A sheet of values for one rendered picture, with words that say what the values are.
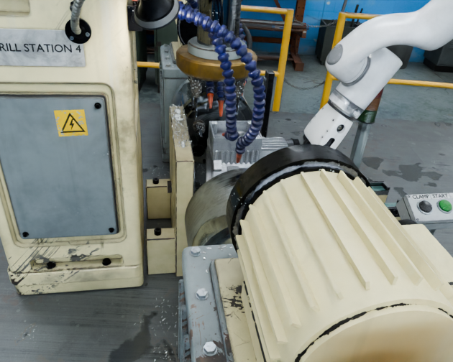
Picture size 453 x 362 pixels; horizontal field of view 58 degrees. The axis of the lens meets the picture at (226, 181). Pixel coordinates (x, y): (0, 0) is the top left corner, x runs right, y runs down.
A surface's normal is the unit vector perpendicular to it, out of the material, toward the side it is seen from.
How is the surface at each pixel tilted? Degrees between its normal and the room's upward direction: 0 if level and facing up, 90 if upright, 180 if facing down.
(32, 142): 90
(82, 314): 0
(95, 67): 90
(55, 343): 0
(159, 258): 90
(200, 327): 0
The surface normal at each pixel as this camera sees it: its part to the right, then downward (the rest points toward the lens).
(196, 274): 0.07, -0.84
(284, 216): -0.59, -0.62
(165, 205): 0.16, 0.54
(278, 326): 0.32, -0.82
